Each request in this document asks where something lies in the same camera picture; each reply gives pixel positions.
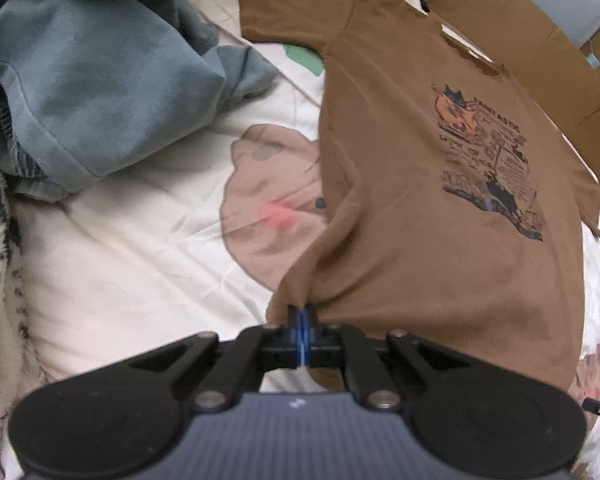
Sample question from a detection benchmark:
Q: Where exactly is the brown t-shirt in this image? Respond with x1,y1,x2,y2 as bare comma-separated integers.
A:
239,0,600,389

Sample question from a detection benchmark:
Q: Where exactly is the cream bear print bedsheet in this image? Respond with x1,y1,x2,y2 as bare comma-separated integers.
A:
9,0,600,480

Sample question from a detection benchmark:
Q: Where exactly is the flattened cardboard box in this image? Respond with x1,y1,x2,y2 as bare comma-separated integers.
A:
427,0,600,179

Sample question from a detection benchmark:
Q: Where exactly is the grey-blue sweatshirt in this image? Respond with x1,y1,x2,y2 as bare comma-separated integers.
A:
0,0,277,203

